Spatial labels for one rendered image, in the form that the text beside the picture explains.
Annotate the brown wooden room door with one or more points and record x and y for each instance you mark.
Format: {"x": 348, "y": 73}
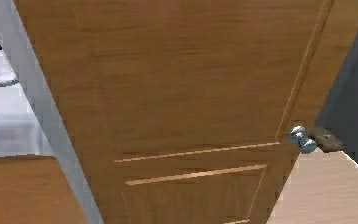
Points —
{"x": 187, "y": 83}

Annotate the silver round door knob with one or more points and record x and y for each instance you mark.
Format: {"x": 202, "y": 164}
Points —
{"x": 302, "y": 140}

